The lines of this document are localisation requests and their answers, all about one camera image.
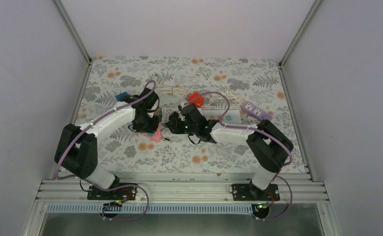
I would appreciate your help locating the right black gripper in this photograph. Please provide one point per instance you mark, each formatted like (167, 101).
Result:
(176, 128)

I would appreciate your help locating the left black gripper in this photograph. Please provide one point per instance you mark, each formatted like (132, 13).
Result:
(152, 129)

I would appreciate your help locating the red cube socket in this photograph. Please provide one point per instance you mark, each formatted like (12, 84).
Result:
(196, 99)

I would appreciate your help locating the dark blue cube socket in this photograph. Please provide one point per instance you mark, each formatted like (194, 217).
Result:
(122, 97)

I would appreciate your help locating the dark green cube adapter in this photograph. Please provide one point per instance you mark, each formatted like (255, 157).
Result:
(158, 114)

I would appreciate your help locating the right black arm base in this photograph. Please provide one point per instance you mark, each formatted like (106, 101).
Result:
(263, 199)

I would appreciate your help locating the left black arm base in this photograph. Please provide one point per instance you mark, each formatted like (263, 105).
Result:
(114, 199)

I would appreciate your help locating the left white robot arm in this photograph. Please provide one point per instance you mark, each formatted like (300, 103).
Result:
(77, 150)

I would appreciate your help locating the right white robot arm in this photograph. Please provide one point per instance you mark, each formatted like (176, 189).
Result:
(270, 147)

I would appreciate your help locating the floral table cloth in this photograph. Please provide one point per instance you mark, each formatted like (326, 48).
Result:
(225, 83)

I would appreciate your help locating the pink triangular power strip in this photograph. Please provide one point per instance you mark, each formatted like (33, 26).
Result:
(157, 137)

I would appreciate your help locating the white multicolour power strip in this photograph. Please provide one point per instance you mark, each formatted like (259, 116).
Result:
(231, 116)

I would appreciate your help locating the purple power strip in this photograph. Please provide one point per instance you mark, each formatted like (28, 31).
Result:
(254, 111)

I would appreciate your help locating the black power adapter with cable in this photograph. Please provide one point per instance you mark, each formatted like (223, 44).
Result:
(165, 131)

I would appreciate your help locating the aluminium rail frame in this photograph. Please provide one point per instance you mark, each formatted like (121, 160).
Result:
(178, 193)

